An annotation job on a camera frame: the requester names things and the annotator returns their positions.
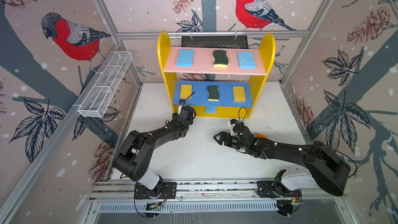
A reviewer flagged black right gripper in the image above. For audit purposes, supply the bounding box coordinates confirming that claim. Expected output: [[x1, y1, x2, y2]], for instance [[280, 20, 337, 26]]
[[212, 133, 248, 151]]

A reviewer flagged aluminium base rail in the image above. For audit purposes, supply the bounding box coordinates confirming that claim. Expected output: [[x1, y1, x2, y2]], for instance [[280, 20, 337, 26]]
[[90, 178, 346, 203]]

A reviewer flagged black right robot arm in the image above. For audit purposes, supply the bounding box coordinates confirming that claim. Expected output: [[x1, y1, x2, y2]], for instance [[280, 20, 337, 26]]
[[214, 119, 351, 197]]

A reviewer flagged green yellow scouring sponge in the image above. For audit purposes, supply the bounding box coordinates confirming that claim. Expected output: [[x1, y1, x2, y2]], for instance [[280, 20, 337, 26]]
[[207, 85, 220, 101], [212, 50, 229, 68]]

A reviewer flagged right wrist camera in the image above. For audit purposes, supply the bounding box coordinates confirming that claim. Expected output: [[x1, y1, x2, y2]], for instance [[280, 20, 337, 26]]
[[229, 119, 239, 128]]

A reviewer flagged black perforated metal tray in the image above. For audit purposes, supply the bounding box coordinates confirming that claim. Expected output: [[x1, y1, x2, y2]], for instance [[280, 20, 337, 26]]
[[181, 35, 249, 49]]

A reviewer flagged light blue sponge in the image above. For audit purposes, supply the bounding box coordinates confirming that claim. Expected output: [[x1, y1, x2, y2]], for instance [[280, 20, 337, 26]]
[[205, 106, 217, 114], [237, 51, 257, 69], [176, 49, 194, 67]]

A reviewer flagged yellow shelf unit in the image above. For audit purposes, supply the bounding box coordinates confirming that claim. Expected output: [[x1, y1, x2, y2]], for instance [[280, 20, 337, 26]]
[[157, 31, 276, 119]]

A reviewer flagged white wire basket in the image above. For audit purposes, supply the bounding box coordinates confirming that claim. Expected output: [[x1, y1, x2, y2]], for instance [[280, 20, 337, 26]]
[[78, 51, 132, 118]]

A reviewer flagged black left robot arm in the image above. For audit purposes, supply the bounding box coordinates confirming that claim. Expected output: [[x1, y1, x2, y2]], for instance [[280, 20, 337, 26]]
[[112, 106, 196, 196]]

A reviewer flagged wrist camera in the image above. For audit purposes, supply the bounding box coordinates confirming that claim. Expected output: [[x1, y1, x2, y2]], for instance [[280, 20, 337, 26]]
[[229, 119, 239, 128], [178, 99, 186, 114]]

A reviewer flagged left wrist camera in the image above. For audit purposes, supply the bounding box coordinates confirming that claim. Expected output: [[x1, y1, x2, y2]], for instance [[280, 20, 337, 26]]
[[178, 99, 186, 114]]

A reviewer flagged yellow orange sponge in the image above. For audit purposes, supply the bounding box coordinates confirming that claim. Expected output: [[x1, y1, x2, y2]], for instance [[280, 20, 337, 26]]
[[233, 86, 246, 102]]

